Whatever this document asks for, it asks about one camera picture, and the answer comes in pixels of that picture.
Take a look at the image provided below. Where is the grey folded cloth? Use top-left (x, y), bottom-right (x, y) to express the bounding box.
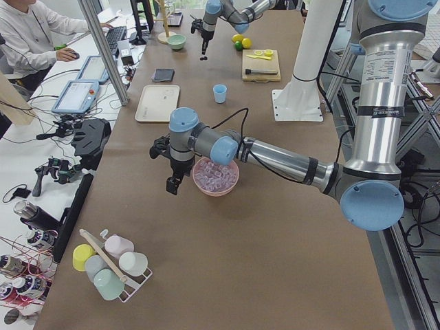
top-left (152, 68), bottom-right (175, 83)

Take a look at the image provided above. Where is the pink bowl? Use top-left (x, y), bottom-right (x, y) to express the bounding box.
top-left (192, 156), bottom-right (241, 197)

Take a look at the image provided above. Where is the light blue cup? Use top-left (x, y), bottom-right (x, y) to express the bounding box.
top-left (212, 84), bottom-right (228, 104)

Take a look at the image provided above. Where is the blue teach pendant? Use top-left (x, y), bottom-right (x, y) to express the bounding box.
top-left (76, 56), bottom-right (109, 85)
top-left (52, 79), bottom-right (100, 114)

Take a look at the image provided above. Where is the yellow plastic knife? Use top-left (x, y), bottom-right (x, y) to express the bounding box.
top-left (245, 54), bottom-right (272, 61)

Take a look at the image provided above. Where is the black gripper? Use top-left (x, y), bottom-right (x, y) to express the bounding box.
top-left (149, 135), bottom-right (193, 195)

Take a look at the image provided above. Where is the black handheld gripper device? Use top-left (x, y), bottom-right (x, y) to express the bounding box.
top-left (32, 157), bottom-right (83, 197)

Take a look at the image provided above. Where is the lemon half upper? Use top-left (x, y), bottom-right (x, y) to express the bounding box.
top-left (264, 49), bottom-right (274, 57)

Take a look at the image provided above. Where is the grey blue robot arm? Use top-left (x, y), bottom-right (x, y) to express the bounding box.
top-left (147, 1), bottom-right (435, 231)

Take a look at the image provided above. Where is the pink cup on rack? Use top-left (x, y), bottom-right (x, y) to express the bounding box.
top-left (104, 234), bottom-right (134, 259)

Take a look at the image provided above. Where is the black keyboard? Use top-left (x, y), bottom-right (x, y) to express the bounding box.
top-left (106, 26), bottom-right (127, 56)

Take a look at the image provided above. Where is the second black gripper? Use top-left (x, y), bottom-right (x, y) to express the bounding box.
top-left (190, 19), bottom-right (215, 57)

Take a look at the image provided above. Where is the yellow lemon outer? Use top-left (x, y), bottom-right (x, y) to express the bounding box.
top-left (231, 34), bottom-right (244, 43)

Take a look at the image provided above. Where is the white cup on rack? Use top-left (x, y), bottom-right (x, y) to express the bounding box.
top-left (118, 252), bottom-right (148, 276)

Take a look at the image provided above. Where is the wooden stand with round base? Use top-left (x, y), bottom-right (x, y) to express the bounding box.
top-left (155, 0), bottom-right (176, 45)

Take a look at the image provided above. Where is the white wire cup rack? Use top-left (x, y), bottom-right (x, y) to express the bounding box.
top-left (79, 229), bottom-right (153, 303)

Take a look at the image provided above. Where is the green lime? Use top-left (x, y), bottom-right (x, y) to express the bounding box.
top-left (234, 41), bottom-right (243, 51)

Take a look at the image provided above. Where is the grey cup on rack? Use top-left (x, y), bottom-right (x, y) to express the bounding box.
top-left (85, 254), bottom-right (108, 282)

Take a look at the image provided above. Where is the yellow lemon near board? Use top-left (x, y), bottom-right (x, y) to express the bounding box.
top-left (241, 38), bottom-right (252, 50)

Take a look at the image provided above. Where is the black thermos bottle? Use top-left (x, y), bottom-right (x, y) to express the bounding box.
top-left (13, 200), bottom-right (60, 230)

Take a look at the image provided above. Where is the blue teach pendant far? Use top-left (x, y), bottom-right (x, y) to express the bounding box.
top-left (76, 56), bottom-right (109, 85)

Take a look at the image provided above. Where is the yellow cup on rack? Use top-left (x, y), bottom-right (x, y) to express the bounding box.
top-left (72, 243), bottom-right (96, 272)

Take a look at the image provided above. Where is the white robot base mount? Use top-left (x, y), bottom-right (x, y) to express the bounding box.
top-left (272, 0), bottom-right (344, 122)

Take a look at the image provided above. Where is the wooden cutting board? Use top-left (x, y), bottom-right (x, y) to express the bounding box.
top-left (242, 49), bottom-right (281, 83)

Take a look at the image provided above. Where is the second grey blue robot arm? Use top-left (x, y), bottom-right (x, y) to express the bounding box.
top-left (191, 0), bottom-right (276, 61)

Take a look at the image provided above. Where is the steel muddler black tip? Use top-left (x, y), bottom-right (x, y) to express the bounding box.
top-left (245, 69), bottom-right (278, 75)

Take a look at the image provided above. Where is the pile of clear ice cubes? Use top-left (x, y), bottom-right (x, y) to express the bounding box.
top-left (194, 160), bottom-right (239, 192)

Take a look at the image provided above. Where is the mint cup on rack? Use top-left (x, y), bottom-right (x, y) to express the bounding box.
top-left (93, 269), bottom-right (124, 300)

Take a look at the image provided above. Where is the aluminium frame post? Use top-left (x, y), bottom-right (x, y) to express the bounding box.
top-left (78, 0), bottom-right (129, 106)

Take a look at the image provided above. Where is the mint green bowl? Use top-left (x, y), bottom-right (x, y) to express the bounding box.
top-left (167, 34), bottom-right (186, 50)

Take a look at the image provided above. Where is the cream rabbit tray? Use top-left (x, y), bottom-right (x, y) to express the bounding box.
top-left (135, 85), bottom-right (180, 123)

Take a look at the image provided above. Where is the black mount plate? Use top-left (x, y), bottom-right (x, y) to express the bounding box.
top-left (71, 118), bottom-right (111, 170)

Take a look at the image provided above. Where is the blue teach pendant near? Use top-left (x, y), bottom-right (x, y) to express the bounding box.
top-left (52, 79), bottom-right (100, 114)

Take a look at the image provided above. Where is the seated person in white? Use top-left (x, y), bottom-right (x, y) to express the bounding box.
top-left (0, 0), bottom-right (114, 91)

